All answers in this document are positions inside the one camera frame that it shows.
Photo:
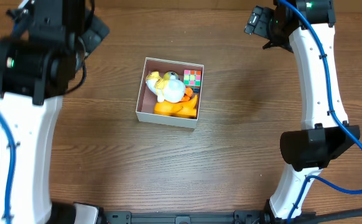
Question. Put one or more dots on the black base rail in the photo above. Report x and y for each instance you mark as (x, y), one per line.
(236, 217)

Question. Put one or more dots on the white box pink interior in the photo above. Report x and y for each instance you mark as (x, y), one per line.
(146, 99)

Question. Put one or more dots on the orange dinosaur toy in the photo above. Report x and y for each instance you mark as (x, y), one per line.
(185, 109)

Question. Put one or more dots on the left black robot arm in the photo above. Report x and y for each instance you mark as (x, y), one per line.
(48, 45)

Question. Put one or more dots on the yellow ball with grey eye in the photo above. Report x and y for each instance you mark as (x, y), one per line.
(171, 76)

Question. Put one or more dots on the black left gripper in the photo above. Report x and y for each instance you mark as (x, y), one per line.
(94, 34)

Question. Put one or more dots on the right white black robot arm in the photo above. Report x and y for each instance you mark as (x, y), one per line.
(307, 29)

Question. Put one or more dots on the colourful puzzle cube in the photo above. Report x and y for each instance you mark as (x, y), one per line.
(193, 79)

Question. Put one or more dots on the white plush duck toy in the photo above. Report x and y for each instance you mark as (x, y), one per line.
(173, 91)

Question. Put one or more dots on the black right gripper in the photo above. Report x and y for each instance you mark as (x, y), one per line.
(262, 23)

